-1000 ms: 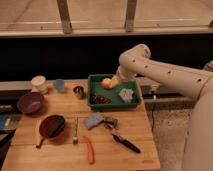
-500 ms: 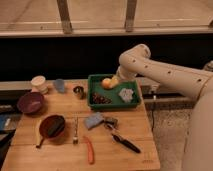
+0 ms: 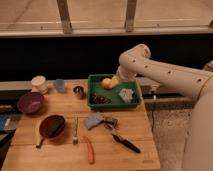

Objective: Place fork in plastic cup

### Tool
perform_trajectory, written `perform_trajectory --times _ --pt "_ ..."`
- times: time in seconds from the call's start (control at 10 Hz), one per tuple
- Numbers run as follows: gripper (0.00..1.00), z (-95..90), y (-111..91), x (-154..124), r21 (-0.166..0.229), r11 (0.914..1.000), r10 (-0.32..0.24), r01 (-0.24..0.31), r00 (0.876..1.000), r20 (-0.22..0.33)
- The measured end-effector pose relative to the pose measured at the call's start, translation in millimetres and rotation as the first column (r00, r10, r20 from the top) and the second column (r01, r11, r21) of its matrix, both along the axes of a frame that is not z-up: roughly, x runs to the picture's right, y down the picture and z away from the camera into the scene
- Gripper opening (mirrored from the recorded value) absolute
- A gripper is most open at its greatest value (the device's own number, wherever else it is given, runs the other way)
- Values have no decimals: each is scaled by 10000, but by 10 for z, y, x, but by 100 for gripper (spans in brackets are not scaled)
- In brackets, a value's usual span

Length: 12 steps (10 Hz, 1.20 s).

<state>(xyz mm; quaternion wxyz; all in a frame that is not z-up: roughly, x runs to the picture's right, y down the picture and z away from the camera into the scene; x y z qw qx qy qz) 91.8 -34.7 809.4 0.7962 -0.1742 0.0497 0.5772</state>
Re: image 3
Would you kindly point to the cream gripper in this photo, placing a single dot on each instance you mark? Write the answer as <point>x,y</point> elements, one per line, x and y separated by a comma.
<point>114,82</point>

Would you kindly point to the metal fork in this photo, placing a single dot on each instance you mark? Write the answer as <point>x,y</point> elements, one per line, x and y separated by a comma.
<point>75,134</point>

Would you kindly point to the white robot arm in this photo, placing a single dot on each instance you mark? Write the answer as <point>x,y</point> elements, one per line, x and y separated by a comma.
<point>193,83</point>

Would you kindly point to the small metal cup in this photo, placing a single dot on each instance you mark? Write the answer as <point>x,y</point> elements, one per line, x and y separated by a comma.
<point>79,92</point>

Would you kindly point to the small blue cup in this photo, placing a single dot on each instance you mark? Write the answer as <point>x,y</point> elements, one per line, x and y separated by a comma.
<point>59,85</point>

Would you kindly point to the white plastic cup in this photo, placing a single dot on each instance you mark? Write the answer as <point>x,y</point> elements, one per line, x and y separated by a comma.
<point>39,83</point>

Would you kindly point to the orange ball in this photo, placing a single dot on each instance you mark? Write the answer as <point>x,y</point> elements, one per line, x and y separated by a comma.
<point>106,83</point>

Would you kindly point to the white crumpled paper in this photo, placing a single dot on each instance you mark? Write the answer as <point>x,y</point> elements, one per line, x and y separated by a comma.
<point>126,95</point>

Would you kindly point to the green plastic tray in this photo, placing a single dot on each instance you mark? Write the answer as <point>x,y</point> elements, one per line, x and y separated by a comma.
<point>94,86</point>

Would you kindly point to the dark red grapes toy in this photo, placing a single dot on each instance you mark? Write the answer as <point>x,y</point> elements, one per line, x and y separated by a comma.
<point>99,99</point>

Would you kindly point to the blue sponge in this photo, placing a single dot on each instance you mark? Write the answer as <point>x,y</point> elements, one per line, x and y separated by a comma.
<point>93,120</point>

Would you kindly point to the dark red frying pan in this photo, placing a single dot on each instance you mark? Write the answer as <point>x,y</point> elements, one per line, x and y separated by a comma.
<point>51,127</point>

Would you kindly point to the purple bowl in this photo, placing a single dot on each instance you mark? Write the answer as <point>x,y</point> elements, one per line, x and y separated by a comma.
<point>30,102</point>

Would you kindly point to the yellow banana toy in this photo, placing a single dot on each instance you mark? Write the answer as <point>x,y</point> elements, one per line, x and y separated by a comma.
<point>38,135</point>

